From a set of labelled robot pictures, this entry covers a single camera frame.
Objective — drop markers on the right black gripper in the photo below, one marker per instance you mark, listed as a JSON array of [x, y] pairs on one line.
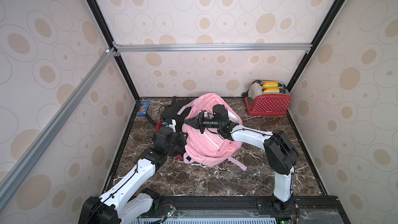
[[200, 122]]

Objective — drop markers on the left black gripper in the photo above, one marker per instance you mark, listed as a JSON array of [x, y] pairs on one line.
[[182, 140]]

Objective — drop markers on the red backpack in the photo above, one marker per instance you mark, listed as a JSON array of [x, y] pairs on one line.
[[160, 126]]

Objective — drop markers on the pink backpack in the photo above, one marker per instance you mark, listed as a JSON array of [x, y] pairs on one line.
[[209, 149]]

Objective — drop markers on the black backpack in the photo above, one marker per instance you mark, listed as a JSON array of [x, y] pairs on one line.
[[177, 110]]

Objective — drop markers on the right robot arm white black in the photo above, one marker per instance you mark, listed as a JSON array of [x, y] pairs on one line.
[[280, 151]]

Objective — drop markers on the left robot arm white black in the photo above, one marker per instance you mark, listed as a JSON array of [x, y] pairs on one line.
[[117, 205]]

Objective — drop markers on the blue candy packet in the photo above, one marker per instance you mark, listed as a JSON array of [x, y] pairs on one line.
[[143, 109]]

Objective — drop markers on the red polka dot toaster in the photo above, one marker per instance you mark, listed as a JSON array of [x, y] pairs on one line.
[[266, 104]]

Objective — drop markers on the rear yellow toast slice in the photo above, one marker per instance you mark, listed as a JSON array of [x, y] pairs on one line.
[[271, 85]]

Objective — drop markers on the yellow toast slice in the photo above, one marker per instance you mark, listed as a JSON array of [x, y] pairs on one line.
[[271, 85], [271, 90]]

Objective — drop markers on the front yellow toast slice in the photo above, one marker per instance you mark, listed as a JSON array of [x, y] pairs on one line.
[[271, 90]]

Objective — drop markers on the horizontal aluminium bar rear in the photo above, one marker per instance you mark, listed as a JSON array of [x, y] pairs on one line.
[[213, 47]]

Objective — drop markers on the diagonal aluminium bar left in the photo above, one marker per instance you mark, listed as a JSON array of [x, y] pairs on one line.
[[29, 159]]

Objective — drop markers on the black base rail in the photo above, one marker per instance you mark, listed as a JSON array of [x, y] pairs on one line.
[[243, 210]]

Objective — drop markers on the black frame post left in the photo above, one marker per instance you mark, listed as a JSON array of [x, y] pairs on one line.
[[103, 26]]

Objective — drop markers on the black frame post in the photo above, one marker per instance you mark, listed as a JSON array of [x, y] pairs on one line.
[[327, 22], [103, 26]]

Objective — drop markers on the black frame post right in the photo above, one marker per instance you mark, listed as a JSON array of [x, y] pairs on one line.
[[327, 22]]

